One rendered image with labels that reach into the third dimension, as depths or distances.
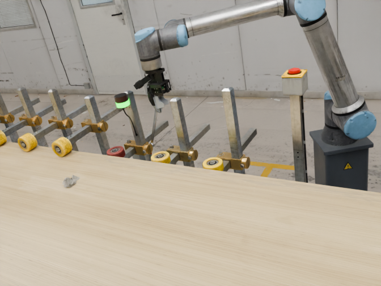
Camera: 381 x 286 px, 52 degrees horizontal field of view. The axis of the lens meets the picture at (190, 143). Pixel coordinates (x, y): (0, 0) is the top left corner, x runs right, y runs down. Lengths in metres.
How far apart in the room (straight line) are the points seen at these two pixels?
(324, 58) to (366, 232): 0.89
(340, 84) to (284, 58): 2.45
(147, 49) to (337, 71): 0.83
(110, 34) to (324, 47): 3.85
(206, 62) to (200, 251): 3.67
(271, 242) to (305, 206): 0.19
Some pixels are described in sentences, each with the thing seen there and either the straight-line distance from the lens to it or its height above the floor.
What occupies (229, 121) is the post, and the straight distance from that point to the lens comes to 1.54.
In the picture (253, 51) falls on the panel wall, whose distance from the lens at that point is 4.38.
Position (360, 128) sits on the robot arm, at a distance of 1.98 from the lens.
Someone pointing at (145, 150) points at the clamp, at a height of 0.85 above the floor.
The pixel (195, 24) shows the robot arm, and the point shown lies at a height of 1.35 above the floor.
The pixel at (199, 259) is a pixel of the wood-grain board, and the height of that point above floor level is 0.90.
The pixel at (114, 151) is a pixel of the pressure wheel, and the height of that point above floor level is 0.91.
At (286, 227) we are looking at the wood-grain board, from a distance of 1.19.
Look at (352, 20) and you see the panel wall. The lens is 4.07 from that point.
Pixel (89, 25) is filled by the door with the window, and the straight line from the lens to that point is 5.50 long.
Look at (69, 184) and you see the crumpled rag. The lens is 1.64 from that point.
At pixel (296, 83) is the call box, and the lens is 1.37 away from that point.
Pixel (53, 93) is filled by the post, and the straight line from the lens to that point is 2.13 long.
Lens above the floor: 1.67
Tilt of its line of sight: 26 degrees down
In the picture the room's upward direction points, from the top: 11 degrees counter-clockwise
